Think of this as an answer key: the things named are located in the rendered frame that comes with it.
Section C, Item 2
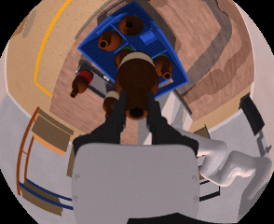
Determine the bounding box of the blue crate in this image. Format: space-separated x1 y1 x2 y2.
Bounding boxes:
77 1 189 99

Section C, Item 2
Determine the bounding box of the brown glass bottle with beige label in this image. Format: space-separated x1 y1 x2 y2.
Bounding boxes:
115 50 159 120

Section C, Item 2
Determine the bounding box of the brown bottle with red label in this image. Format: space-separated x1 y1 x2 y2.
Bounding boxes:
98 30 124 51
70 69 93 98

